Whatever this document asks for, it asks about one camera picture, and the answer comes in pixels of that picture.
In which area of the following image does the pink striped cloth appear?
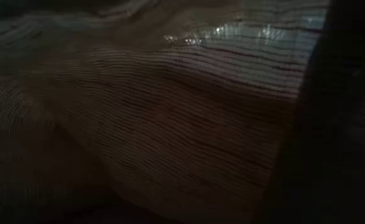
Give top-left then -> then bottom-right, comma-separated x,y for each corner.
0,0 -> 333,224

